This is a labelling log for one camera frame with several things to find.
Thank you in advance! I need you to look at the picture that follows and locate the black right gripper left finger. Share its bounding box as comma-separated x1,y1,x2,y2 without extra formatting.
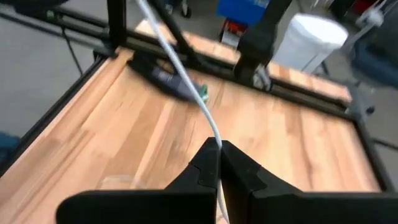
55,136,222,224

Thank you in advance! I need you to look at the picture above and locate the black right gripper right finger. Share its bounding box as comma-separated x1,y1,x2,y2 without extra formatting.
220,139,398,224

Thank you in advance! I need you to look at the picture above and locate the white cord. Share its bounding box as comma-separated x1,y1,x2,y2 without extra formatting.
135,0,231,224

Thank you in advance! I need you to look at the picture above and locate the black glove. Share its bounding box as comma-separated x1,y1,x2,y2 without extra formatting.
127,51,210,103

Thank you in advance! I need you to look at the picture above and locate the grey metal mounting plate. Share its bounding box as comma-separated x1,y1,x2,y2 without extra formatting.
252,65,272,91

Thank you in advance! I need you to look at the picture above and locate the white cylindrical container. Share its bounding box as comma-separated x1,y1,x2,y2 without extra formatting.
272,12,349,75

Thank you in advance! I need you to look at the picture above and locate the red floor object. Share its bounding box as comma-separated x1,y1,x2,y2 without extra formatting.
220,19,248,47

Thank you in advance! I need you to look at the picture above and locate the blue box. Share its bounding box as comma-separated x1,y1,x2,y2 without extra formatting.
216,0,271,26

